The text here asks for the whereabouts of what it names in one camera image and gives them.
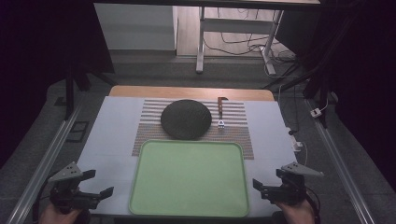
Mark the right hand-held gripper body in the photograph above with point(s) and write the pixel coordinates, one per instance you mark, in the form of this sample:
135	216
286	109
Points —
291	186

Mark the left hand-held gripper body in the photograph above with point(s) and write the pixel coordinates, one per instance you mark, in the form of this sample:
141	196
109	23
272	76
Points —
67	189

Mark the person's right hand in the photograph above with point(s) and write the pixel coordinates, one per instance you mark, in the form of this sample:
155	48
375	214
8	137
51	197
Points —
295	214

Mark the person's left hand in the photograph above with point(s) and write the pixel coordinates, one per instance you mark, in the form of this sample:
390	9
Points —
56	216

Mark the white plug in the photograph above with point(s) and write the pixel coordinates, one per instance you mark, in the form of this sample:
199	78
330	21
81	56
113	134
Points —
296	144

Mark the pale blue table cover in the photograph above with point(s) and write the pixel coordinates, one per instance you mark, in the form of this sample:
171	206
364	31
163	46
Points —
109	133

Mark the striped woven placemat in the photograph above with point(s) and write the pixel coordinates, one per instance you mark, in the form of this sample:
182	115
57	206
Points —
230	137

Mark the green plastic tray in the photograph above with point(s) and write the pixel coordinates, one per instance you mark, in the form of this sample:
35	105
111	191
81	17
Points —
190	177

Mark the white power adapter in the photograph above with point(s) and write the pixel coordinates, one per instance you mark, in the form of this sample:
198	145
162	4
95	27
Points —
316	112

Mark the black metal stand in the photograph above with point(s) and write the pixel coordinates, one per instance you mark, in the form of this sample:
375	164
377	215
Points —
317	84
70	93

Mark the dark round plate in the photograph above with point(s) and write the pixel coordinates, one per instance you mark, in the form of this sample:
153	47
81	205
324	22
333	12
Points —
186	119

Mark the black curtain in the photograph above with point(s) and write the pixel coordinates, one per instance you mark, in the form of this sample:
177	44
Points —
46	46
358	62

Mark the white cabinet panel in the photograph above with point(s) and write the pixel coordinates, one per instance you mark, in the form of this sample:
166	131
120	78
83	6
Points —
134	26

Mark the aluminium rail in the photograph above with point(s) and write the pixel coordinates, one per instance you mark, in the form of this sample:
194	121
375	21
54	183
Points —
43	165
339	168

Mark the black rectangular floor frame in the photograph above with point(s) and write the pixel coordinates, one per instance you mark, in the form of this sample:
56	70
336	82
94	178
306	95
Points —
77	131

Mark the white desk frame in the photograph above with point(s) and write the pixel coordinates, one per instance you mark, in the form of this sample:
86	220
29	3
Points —
236	25

